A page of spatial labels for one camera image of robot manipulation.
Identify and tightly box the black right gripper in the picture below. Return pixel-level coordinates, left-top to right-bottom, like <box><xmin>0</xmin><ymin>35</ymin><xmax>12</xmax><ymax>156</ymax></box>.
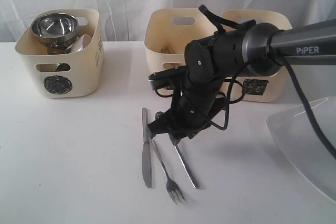
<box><xmin>146</xmin><ymin>75</ymin><xmax>226</xmax><ymax>145</ymax></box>

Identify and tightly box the steel table knife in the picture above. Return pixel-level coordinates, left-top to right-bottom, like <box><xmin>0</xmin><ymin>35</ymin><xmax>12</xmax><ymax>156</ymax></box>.
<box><xmin>142</xmin><ymin>108</ymin><xmax>152</xmax><ymax>188</ymax></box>

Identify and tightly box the steel long spoon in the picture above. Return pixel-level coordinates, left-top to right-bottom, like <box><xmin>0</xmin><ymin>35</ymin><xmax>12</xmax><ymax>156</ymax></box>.
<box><xmin>174</xmin><ymin>145</ymin><xmax>200</xmax><ymax>189</ymax></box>

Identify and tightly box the steel fork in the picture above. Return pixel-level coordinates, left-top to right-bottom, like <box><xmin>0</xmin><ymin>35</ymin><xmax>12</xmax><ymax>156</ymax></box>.
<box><xmin>151</xmin><ymin>140</ymin><xmax>185</xmax><ymax>204</ymax></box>

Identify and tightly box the white ceramic bowl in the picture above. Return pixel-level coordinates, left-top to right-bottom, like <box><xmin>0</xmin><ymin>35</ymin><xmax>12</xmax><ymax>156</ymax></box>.
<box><xmin>66</xmin><ymin>34</ymin><xmax>92</xmax><ymax>53</ymax></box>

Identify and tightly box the steel mug with handle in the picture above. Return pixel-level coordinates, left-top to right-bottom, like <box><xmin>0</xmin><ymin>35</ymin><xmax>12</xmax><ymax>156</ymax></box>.
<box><xmin>46</xmin><ymin>47</ymin><xmax>70</xmax><ymax>72</ymax></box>

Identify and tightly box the stainless steel bowl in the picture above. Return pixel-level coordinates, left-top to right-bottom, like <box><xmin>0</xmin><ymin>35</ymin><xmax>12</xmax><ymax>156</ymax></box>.
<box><xmin>30</xmin><ymin>13</ymin><xmax>79</xmax><ymax>49</ymax></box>

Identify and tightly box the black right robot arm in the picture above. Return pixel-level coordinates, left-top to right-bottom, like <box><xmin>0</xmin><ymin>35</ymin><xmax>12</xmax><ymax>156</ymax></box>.
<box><xmin>146</xmin><ymin>20</ymin><xmax>335</xmax><ymax>140</ymax></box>

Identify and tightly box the cream bin triangle mark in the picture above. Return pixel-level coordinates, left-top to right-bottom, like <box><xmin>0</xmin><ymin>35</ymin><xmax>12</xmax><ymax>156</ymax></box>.
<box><xmin>144</xmin><ymin>8</ymin><xmax>217</xmax><ymax>74</ymax></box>

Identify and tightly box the cream bin circle mark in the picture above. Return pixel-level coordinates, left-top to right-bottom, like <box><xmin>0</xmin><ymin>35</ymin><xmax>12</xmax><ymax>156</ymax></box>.
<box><xmin>15</xmin><ymin>8</ymin><xmax>104</xmax><ymax>98</ymax></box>

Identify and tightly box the cream bin square mark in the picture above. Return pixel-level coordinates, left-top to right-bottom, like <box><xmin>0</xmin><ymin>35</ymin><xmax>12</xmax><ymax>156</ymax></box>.
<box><xmin>222</xmin><ymin>9</ymin><xmax>292</xmax><ymax>103</ymax></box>

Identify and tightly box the white square plate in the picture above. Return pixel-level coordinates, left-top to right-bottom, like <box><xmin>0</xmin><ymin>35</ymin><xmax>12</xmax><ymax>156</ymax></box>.
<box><xmin>266</xmin><ymin>105</ymin><xmax>335</xmax><ymax>202</ymax></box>

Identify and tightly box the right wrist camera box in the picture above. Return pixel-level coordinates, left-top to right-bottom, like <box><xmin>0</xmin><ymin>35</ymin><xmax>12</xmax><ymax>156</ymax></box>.
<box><xmin>148</xmin><ymin>66</ymin><xmax>187</xmax><ymax>90</ymax></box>

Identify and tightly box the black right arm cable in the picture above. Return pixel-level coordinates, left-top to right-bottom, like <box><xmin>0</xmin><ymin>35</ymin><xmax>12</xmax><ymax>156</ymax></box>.
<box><xmin>154</xmin><ymin>4</ymin><xmax>336</xmax><ymax>162</ymax></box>

